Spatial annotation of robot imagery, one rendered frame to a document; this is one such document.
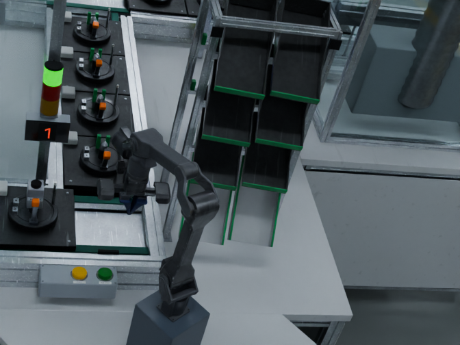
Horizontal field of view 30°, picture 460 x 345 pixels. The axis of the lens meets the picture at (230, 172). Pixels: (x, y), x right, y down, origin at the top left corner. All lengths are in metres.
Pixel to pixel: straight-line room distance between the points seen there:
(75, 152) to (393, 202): 1.33
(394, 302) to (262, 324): 1.57
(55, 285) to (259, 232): 0.62
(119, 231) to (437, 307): 1.94
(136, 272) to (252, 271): 0.40
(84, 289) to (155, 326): 0.29
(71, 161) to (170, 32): 1.02
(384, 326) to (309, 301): 1.29
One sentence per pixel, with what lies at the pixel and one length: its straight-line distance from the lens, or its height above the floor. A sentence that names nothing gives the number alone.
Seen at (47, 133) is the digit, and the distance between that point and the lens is 2.46.
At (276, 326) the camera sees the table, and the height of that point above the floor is 0.86.
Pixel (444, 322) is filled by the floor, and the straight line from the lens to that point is 4.07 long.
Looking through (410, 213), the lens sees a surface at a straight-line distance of 3.52.
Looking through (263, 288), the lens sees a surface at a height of 0.86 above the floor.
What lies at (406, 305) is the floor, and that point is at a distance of 4.05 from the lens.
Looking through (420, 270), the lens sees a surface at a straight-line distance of 3.81.
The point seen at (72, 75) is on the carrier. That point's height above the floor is 0.97.
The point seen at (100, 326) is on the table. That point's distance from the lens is 2.43.
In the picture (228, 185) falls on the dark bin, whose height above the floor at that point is 1.20.
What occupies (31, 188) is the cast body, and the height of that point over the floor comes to 1.09.
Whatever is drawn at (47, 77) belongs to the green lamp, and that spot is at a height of 1.39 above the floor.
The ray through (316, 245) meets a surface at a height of 0.86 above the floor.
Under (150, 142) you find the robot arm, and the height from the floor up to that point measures 1.45.
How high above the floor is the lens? 2.74
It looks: 39 degrees down
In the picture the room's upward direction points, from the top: 16 degrees clockwise
